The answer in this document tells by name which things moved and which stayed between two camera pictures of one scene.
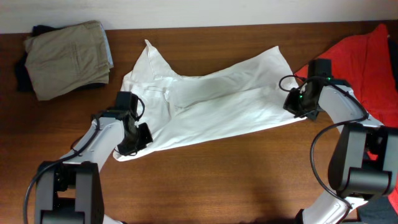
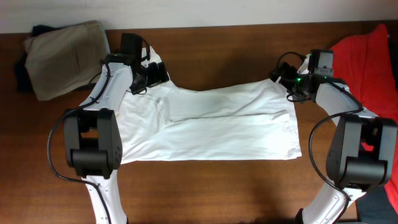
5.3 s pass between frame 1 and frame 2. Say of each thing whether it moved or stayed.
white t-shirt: moved
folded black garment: stayed
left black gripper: moved
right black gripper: moved
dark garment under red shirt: stayed
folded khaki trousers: stayed
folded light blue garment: stayed
